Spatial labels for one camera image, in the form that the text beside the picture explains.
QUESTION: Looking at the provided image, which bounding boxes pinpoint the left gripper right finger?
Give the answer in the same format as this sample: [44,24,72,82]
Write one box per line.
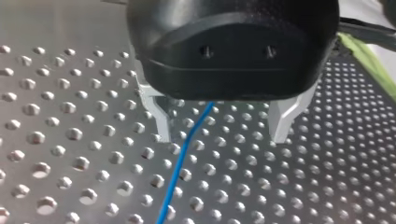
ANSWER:
[268,81,318,145]

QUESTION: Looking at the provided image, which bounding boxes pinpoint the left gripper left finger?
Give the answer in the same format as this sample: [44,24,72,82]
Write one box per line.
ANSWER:
[134,59,173,144]

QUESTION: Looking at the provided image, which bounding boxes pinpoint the blue cable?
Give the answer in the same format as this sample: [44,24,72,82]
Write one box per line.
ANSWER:
[155,101,216,224]

